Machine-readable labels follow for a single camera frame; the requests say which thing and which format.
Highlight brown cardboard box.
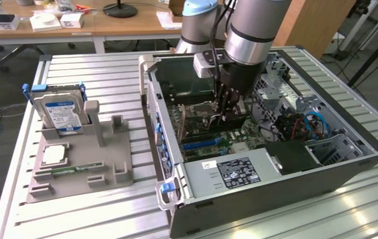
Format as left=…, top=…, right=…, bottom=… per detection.
left=166, top=0, right=185, bottom=17

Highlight wooden desk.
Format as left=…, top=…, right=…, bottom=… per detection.
left=0, top=0, right=276, bottom=54

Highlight red wire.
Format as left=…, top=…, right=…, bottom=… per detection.
left=291, top=119, right=308, bottom=138

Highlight black chair base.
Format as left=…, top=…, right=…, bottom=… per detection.
left=0, top=42, right=76, bottom=73

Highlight metal drive cage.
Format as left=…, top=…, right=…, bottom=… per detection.
left=252, top=59, right=308, bottom=140

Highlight silver CPU chip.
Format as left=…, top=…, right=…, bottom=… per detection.
left=40, top=145, right=69, bottom=167

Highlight black slanted pole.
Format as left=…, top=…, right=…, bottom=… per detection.
left=346, top=23, right=378, bottom=88

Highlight wooden cabinet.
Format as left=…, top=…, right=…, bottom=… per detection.
left=269, top=0, right=358, bottom=60

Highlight hard disk with blue caddy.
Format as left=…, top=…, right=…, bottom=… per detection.
left=21, top=81, right=88, bottom=137

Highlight green loose RAM stick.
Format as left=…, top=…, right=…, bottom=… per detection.
left=45, top=163, right=105, bottom=175

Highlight black lamp base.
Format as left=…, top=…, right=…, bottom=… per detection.
left=101, top=0, right=138, bottom=18

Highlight green graphics card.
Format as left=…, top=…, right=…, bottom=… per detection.
left=177, top=104, right=247, bottom=137

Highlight black open PC case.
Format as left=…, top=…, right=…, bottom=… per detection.
left=137, top=49, right=378, bottom=239

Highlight white box round dish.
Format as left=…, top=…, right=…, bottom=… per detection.
left=28, top=12, right=64, bottom=33

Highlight metal disk bay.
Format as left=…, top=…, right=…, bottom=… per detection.
left=303, top=133, right=366, bottom=167

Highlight CPU socket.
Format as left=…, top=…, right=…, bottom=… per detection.
left=189, top=102, right=217, bottom=118

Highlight grey power supply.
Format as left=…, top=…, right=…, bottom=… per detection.
left=181, top=148, right=283, bottom=199

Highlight white box dark lid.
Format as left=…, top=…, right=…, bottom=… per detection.
left=0, top=13, right=21, bottom=31

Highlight black RAM slot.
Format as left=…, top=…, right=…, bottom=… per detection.
left=170, top=91, right=216, bottom=105

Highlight black camera cable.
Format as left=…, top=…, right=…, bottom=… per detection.
left=208, top=0, right=240, bottom=84

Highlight blue expansion slot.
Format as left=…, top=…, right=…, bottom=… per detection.
left=180, top=138, right=220, bottom=150

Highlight white table frame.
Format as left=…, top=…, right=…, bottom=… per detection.
left=336, top=0, right=378, bottom=70

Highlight grey parts rack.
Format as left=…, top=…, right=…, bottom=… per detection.
left=24, top=99, right=134, bottom=204

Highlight blue case latch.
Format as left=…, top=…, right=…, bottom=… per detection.
left=158, top=182, right=174, bottom=194

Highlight green motherboard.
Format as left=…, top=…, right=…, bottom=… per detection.
left=165, top=87, right=265, bottom=162

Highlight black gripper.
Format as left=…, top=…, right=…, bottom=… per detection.
left=220, top=61, right=265, bottom=97

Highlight small white box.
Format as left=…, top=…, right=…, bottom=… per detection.
left=58, top=12, right=84, bottom=28

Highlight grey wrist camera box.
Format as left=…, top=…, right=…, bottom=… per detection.
left=192, top=53, right=224, bottom=78

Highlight stack of papers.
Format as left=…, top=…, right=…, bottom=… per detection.
left=156, top=10, right=183, bottom=30

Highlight blue data wire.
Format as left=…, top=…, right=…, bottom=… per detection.
left=303, top=111, right=331, bottom=140

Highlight black power adapter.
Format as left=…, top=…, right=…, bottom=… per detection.
left=332, top=50, right=351, bottom=62

